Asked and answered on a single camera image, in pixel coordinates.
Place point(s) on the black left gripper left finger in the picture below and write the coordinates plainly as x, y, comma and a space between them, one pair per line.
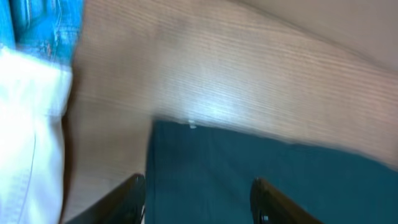
124, 204

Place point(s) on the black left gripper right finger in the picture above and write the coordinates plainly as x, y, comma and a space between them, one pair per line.
271, 206

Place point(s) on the black t-shirt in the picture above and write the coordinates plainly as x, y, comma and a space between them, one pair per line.
204, 175

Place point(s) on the beige shorts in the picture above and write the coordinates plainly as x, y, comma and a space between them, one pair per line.
34, 95

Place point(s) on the blue denim jeans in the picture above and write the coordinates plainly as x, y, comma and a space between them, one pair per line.
46, 29

